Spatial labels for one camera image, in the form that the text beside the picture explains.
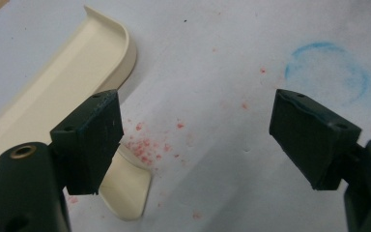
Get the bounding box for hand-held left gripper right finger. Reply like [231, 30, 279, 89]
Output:
[269, 88, 362, 191]

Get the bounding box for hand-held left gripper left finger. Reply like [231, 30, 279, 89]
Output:
[49, 89, 125, 196]

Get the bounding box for cream plastic dustpan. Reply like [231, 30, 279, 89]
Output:
[0, 4, 153, 222]

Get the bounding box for white table cover sheet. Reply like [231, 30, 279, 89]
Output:
[0, 0, 371, 232]

